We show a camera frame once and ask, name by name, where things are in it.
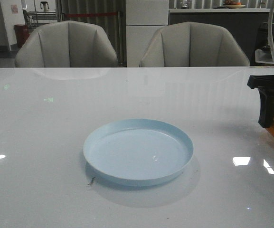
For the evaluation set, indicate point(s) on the fruit bowl on counter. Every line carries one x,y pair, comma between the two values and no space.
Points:
231,4

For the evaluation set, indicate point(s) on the white cabinet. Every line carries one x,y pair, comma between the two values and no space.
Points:
143,18

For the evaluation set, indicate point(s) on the beige upholstered chair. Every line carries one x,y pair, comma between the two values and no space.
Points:
67,44
192,44

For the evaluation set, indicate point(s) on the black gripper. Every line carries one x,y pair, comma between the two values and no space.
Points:
265,85

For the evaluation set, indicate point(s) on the red barrier belt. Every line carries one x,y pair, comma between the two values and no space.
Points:
89,15

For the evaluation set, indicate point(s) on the metal barrier post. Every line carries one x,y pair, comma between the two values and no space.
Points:
119,17

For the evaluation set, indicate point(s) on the dark grey counter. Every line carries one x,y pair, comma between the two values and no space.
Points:
242,23

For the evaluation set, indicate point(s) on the right beige upholstered chair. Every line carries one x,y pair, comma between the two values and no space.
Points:
192,44

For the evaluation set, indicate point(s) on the red bin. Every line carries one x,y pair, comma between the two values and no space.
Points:
22,34

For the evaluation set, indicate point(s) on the light blue round plate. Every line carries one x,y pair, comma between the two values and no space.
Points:
138,152

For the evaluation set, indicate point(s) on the left beige upholstered chair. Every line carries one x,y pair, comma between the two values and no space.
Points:
67,44

